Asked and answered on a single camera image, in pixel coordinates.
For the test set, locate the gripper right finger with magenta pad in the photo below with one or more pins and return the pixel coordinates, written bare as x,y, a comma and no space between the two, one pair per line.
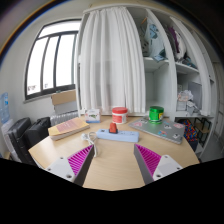
153,166

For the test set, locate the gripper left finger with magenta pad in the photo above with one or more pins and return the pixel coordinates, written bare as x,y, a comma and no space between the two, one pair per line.
75,167

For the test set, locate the grey laptop with stickers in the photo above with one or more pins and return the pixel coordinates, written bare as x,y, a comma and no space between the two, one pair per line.
167,130

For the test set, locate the light blue power strip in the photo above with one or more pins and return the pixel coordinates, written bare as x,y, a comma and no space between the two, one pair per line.
124,136

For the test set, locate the colourful mat under shelf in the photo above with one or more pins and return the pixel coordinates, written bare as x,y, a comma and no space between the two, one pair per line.
190,133

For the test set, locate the white radiator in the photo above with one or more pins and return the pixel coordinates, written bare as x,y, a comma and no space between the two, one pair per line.
60,118

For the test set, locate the black bag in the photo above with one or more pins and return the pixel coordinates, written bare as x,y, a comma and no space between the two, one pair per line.
38,131

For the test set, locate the green lidded jar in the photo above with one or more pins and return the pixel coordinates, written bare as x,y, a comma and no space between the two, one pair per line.
156,114

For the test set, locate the small white card box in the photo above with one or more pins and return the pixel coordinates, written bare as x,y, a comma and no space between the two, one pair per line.
92,116

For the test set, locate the white jar red lid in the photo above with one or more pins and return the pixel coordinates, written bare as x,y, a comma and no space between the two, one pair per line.
119,115

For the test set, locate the white items on shelf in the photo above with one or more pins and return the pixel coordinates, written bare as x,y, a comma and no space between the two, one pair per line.
185,102

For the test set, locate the cardboard box on radiator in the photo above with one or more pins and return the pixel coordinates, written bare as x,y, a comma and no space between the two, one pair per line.
64,101

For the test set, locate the white shelving unit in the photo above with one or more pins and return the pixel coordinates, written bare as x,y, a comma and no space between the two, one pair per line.
164,79

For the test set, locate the blue water bottle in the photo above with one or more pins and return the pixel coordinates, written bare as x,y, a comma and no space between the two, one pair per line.
4,108

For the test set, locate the black framed window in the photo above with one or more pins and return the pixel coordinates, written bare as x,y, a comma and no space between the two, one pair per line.
50,66

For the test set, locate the purple grey hanging clothes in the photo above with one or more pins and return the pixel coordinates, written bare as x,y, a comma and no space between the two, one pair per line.
178,47

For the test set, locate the white curtain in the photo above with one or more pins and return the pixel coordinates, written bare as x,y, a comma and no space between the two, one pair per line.
111,62

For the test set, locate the hanging patterned clothes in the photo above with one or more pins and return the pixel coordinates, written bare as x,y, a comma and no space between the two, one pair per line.
151,40

